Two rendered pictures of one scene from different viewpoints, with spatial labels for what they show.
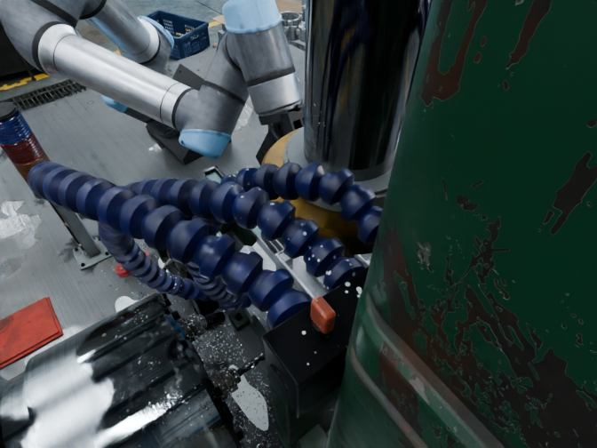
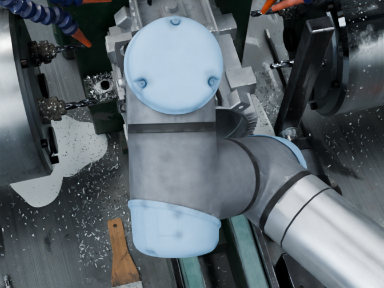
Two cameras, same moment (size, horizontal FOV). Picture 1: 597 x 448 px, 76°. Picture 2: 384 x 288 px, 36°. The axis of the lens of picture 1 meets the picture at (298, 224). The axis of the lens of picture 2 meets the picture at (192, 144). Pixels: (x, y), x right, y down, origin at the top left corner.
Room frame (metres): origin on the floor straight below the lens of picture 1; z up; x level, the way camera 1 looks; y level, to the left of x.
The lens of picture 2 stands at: (0.81, 0.17, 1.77)
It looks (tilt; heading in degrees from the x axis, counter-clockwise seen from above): 62 degrees down; 199
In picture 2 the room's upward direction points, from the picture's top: 3 degrees clockwise
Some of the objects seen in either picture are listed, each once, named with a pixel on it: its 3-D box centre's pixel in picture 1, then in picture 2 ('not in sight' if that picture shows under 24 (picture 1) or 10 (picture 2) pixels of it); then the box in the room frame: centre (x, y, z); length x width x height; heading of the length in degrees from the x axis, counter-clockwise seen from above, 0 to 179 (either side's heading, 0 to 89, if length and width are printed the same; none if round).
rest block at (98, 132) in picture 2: not in sight; (108, 102); (0.34, -0.16, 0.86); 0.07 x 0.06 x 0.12; 126
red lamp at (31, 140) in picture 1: (20, 145); not in sight; (0.60, 0.53, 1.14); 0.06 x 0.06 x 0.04
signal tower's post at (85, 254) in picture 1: (54, 195); not in sight; (0.60, 0.53, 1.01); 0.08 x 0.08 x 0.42; 36
